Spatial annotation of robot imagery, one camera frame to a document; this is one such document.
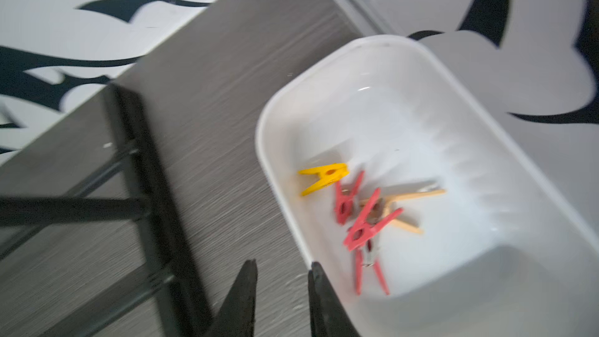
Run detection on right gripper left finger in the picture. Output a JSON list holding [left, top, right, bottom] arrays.
[[204, 260, 258, 337]]

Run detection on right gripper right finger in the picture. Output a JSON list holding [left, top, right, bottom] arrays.
[[308, 262, 360, 337]]

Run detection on grey clothespin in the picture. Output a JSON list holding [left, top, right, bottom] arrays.
[[368, 183, 447, 242]]

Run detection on beige wooden clothespin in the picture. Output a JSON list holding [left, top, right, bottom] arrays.
[[380, 187, 447, 235]]

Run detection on yellow clothespin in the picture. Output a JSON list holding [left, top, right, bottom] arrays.
[[298, 163, 349, 196]]

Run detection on white plastic bin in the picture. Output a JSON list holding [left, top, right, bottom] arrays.
[[256, 35, 598, 336]]

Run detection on black clothes rack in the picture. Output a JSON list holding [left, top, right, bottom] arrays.
[[1, 84, 213, 336]]

